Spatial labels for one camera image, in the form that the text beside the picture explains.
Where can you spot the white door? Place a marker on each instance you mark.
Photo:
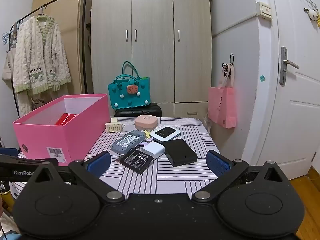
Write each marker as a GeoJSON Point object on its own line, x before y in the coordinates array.
{"type": "Point", "coordinates": [300, 117]}

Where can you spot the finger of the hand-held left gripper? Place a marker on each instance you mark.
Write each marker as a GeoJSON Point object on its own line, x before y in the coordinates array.
{"type": "Point", "coordinates": [22, 160]}

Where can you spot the striped tablecloth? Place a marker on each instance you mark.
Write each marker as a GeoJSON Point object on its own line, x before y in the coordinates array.
{"type": "Point", "coordinates": [175, 180]}

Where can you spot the pink cardboard box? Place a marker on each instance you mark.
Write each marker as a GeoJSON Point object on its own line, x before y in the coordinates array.
{"type": "Point", "coordinates": [50, 135]}

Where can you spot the white green knit cardigan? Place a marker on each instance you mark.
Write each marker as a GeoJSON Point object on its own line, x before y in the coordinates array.
{"type": "Point", "coordinates": [37, 55]}

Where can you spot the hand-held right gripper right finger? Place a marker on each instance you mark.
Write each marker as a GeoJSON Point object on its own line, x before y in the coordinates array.
{"type": "Point", "coordinates": [217, 165]}

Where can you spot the teal felt tote bag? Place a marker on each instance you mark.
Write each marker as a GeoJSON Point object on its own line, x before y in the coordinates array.
{"type": "Point", "coordinates": [130, 97]}

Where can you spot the pink rounded square case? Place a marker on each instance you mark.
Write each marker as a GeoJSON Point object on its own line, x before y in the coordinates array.
{"type": "Point", "coordinates": [146, 123]}

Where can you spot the beige wooden wardrobe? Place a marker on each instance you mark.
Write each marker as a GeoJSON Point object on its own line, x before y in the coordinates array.
{"type": "Point", "coordinates": [155, 55]}

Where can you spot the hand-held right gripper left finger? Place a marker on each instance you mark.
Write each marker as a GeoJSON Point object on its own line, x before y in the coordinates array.
{"type": "Point", "coordinates": [100, 163]}

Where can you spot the black suitcase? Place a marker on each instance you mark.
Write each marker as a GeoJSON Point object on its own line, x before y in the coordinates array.
{"type": "Point", "coordinates": [150, 110]}

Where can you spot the cream light switch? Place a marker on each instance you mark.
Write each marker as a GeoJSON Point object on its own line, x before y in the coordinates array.
{"type": "Point", "coordinates": [266, 10]}

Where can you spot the cream canvas tote bag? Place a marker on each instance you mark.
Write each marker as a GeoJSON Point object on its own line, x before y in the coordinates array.
{"type": "Point", "coordinates": [8, 67]}

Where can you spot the black card packet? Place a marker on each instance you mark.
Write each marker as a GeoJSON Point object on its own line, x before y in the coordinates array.
{"type": "Point", "coordinates": [136, 161]}

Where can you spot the white pocket router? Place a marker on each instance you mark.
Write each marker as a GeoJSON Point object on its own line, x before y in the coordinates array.
{"type": "Point", "coordinates": [165, 132]}

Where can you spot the black wallet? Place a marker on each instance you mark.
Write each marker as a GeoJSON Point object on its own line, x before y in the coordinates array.
{"type": "Point", "coordinates": [180, 153]}

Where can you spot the grey open-back pocket router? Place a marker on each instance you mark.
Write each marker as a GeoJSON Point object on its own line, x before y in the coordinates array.
{"type": "Point", "coordinates": [125, 143]}

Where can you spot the black clothes rack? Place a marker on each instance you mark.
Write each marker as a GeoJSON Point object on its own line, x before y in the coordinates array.
{"type": "Point", "coordinates": [85, 42]}

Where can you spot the cream hair claw clip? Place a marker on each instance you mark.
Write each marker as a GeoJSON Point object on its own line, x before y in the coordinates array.
{"type": "Point", "coordinates": [113, 127]}

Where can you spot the white fluffy robe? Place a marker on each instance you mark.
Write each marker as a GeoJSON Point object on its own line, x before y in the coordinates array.
{"type": "Point", "coordinates": [25, 105]}

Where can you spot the panda plush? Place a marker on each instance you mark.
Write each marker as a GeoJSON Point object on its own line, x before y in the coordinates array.
{"type": "Point", "coordinates": [312, 14]}

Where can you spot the white charger adapter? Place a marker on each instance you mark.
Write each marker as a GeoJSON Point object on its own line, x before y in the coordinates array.
{"type": "Point", "coordinates": [155, 150]}

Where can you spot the light blue clothes hanger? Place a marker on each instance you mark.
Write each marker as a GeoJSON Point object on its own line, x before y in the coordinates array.
{"type": "Point", "coordinates": [7, 38]}

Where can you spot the clear plastic bag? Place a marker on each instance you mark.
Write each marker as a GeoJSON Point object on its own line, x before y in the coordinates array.
{"type": "Point", "coordinates": [207, 123]}

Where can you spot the pink paper shopping bag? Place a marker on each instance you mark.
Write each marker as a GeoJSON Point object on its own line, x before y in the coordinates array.
{"type": "Point", "coordinates": [222, 105]}

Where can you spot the yellow starfish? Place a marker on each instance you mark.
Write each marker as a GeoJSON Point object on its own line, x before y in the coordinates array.
{"type": "Point", "coordinates": [148, 133]}

